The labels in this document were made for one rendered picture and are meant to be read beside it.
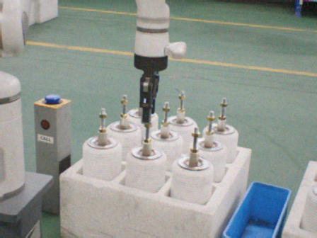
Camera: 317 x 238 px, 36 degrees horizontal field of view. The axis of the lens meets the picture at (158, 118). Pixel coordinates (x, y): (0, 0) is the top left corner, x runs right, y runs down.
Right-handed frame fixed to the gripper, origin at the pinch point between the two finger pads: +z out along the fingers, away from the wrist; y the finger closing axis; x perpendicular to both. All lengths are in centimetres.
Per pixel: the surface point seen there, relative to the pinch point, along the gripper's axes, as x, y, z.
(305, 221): 36.2, 12.1, 16.6
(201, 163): 13.2, 3.1, 10.0
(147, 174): 1.1, 4.8, 13.2
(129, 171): -3.4, 3.4, 13.7
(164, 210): 5.9, 9.6, 19.2
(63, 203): -19.8, 2.5, 24.9
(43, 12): -127, -289, 27
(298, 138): 51, -82, 35
